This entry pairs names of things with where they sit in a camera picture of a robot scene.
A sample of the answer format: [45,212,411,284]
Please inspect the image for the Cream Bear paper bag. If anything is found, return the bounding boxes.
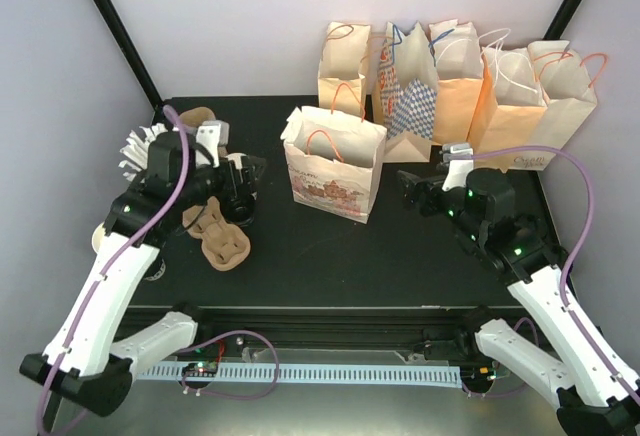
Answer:
[280,97,387,224]

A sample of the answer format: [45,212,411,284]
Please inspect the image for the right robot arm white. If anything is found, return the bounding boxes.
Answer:
[398,168,639,435]

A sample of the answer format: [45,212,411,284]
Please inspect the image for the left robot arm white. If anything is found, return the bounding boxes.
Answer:
[19,126,266,417]

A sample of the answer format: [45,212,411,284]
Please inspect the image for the back pulp cup carrier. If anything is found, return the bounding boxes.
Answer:
[179,106,216,128]

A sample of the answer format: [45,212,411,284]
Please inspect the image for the white wrapped straws bundle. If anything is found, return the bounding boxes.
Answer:
[119,123,167,182]

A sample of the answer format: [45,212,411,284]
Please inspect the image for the blue checkered paper bag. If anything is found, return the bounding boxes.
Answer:
[372,22,438,163]

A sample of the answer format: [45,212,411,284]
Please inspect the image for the plain beige paper bag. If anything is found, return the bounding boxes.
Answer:
[317,22,371,117]

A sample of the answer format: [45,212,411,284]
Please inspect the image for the orange bag behind right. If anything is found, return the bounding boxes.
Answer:
[467,28,547,154]

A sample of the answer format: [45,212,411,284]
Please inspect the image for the right Cream Bear bag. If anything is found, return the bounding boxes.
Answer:
[525,40,608,150]

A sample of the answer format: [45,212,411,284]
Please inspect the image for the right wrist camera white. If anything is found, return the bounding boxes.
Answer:
[441,143,474,192]

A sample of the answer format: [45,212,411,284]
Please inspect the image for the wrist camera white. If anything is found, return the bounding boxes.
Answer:
[196,120,230,167]
[441,143,474,192]

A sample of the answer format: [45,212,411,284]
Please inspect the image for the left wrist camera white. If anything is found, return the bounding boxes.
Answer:
[196,120,230,167]

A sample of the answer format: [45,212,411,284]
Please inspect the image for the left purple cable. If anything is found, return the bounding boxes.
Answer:
[37,104,280,436]

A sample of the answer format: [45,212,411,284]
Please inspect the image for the purple cable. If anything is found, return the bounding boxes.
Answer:
[459,145,640,400]
[37,104,280,436]

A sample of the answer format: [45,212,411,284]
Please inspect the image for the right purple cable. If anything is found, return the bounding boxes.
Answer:
[459,145,640,400]

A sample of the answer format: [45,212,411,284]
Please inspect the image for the orange bag white handles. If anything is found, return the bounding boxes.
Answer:
[429,19,484,145]

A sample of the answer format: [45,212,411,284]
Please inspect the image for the pale blue cable duct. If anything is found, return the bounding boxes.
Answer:
[138,361,462,389]

